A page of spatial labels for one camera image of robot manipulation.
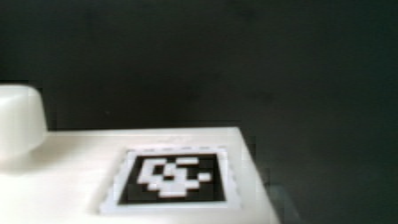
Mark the white drawer tray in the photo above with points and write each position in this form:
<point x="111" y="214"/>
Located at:
<point x="155" y="176"/>

